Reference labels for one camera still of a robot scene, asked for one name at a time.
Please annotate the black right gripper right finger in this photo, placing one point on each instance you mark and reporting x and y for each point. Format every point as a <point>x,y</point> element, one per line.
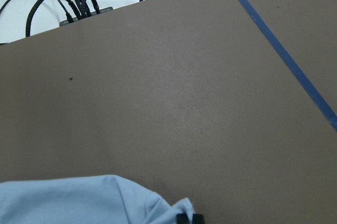
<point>198,219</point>

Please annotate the light blue t-shirt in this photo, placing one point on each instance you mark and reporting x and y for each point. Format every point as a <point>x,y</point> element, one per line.
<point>95,199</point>

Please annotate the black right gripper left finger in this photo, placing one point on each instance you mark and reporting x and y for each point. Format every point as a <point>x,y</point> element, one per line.
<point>182,218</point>

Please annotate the blue tape line lengthwise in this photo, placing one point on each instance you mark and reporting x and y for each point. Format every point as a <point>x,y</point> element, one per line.
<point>291,64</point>

